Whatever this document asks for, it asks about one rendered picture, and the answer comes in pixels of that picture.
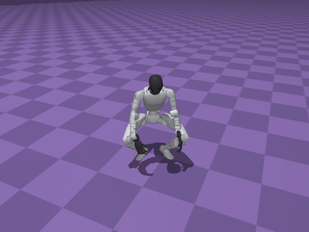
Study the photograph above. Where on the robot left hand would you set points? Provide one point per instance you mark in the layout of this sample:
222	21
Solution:
180	141

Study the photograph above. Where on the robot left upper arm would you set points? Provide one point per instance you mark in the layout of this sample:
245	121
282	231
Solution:
172	101

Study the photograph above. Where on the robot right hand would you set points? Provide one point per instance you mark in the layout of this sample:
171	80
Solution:
139	145

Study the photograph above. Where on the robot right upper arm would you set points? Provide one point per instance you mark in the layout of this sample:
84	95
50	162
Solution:
138	96

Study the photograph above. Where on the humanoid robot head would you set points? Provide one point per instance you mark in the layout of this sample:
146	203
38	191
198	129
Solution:
156	84

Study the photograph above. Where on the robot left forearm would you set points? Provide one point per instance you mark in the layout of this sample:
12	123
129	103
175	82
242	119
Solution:
176	121

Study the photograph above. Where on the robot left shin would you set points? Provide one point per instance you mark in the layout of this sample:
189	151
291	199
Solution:
172	144

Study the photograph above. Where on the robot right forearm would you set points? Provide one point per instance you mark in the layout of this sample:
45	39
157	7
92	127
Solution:
133	126

